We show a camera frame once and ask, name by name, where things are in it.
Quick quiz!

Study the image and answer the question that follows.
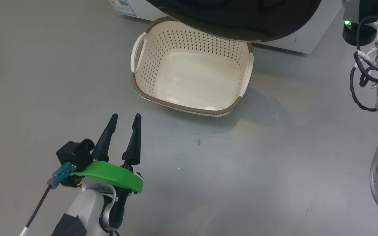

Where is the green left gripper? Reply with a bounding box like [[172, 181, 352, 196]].
[[61, 113, 144, 197]]

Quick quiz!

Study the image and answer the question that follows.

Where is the black round glass washer door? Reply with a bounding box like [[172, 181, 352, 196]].
[[146, 0, 323, 43]]

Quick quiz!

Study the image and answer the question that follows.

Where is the cream perforated laundry basket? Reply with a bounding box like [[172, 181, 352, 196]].
[[130, 16, 254, 117]]

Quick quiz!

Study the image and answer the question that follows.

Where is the white washing machine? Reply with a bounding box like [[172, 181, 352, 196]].
[[109, 0, 344, 55]]

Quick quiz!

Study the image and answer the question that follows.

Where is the blue energy label sticker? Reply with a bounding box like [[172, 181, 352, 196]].
[[109, 0, 137, 17]]

